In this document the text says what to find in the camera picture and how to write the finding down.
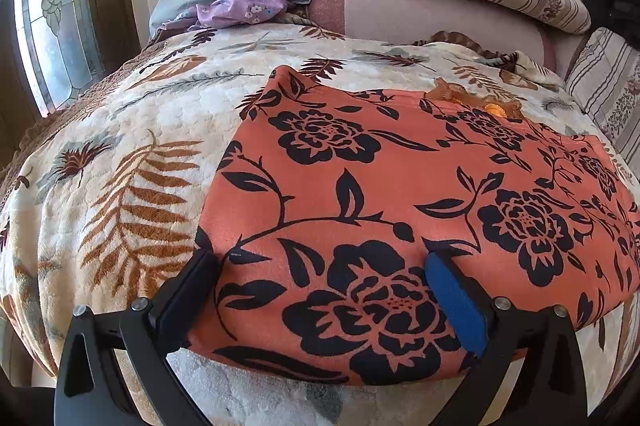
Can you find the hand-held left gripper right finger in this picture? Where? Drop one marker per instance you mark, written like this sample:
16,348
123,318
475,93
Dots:
457,306

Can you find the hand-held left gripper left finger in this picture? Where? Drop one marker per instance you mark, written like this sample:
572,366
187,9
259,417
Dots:
182,306

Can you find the purple floral cloth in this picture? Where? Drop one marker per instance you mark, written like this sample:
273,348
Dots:
235,8

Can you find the leaf print blanket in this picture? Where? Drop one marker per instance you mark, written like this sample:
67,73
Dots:
125,155

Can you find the stained glass window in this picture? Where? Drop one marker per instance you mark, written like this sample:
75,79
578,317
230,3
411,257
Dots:
55,30

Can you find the orange floral garment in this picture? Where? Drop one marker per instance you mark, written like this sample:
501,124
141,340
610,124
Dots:
375,186

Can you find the striped floral cushion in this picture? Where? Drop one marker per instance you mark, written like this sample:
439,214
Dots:
610,85

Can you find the pink bolster cushion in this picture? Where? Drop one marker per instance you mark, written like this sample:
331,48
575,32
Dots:
410,10

